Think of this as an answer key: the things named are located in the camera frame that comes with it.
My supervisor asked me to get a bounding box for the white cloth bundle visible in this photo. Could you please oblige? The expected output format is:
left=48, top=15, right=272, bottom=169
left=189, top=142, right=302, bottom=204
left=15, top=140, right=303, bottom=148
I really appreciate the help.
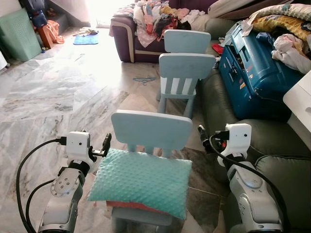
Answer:
left=272, top=34, right=311, bottom=74

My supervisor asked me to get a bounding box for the blue floor mat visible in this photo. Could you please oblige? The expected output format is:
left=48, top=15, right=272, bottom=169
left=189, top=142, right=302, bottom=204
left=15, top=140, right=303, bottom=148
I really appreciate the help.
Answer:
left=73, top=33, right=99, bottom=46

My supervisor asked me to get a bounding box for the green plastic bin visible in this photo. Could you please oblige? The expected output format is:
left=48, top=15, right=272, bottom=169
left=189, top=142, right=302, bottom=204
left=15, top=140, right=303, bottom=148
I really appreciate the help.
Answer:
left=0, top=9, right=43, bottom=62

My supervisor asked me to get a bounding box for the teal dotted pillow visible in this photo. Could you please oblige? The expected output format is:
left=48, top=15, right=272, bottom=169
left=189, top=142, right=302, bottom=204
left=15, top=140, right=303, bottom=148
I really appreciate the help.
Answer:
left=87, top=148, right=193, bottom=220

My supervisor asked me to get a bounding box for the yellow patterned blanket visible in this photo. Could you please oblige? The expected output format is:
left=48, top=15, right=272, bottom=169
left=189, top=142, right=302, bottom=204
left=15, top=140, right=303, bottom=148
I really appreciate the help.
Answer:
left=248, top=4, right=311, bottom=42

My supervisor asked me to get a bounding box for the purple sofa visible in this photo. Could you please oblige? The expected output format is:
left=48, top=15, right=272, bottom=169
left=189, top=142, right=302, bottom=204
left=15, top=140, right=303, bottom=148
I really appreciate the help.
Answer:
left=109, top=0, right=229, bottom=64

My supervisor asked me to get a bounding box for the light blue child chair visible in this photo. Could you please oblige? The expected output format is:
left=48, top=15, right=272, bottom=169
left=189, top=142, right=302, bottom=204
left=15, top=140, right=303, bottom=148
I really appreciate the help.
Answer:
left=163, top=29, right=212, bottom=55
left=156, top=52, right=217, bottom=118
left=111, top=110, right=194, bottom=233

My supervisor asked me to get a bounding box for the dark backpack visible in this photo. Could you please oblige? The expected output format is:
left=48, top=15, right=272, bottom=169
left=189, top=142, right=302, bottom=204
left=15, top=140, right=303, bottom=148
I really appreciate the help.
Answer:
left=19, top=0, right=48, bottom=29

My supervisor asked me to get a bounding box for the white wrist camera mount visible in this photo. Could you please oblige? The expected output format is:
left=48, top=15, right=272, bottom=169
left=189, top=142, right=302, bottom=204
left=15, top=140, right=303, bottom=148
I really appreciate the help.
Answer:
left=219, top=123, right=253, bottom=157
left=66, top=131, right=94, bottom=162

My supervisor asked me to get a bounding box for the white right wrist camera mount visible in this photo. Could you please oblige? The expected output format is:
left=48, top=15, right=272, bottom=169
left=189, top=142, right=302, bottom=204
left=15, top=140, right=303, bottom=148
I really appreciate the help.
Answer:
left=219, top=123, right=253, bottom=157

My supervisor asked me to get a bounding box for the coral red cushion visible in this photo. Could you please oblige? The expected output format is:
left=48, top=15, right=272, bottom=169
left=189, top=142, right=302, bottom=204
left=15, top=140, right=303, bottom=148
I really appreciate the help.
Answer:
left=104, top=200, right=168, bottom=215

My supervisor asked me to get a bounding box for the beige cushion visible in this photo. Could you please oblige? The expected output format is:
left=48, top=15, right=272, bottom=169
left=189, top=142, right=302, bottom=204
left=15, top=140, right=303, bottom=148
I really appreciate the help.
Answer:
left=207, top=0, right=302, bottom=20

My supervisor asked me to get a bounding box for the left arm short black cable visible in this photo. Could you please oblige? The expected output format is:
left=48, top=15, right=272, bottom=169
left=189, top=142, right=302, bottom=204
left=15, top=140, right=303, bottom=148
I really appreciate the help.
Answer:
left=25, top=179, right=56, bottom=229

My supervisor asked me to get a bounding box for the blue hard suitcase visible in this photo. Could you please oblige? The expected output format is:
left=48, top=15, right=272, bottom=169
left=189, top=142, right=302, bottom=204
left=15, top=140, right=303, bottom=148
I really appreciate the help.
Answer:
left=218, top=22, right=304, bottom=119

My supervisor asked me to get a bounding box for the left arm long black cable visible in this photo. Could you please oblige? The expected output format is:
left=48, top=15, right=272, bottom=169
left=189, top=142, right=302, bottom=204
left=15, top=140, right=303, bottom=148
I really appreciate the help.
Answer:
left=16, top=138, right=68, bottom=231

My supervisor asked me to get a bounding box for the pile of clothes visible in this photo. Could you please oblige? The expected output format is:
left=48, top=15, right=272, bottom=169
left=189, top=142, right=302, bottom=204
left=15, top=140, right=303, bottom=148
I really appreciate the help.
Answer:
left=127, top=0, right=207, bottom=47

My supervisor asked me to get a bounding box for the white plastic drawer box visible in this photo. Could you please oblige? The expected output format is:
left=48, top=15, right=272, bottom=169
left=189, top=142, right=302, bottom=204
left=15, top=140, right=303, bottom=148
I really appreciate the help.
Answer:
left=283, top=72, right=311, bottom=149

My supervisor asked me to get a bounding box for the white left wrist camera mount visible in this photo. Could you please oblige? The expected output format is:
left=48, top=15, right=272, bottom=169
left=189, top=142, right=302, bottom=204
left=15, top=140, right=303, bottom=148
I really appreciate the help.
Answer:
left=66, top=131, right=94, bottom=162

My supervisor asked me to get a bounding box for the orange cloth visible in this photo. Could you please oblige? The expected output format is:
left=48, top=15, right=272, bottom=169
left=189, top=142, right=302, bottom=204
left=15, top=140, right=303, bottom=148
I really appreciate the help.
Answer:
left=36, top=19, right=65, bottom=49

